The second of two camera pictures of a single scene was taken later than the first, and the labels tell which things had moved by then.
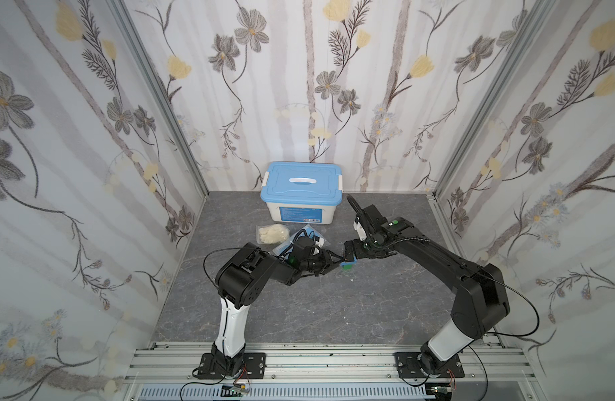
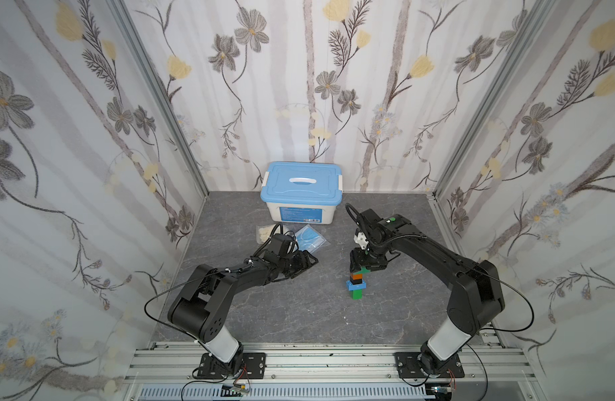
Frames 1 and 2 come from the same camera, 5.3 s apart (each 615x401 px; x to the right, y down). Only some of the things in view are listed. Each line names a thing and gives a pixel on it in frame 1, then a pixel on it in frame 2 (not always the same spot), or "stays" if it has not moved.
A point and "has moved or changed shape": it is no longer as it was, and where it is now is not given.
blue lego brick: [354, 261] has moved or changed shape
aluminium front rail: [491, 372] stays
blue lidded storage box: [307, 192] stays
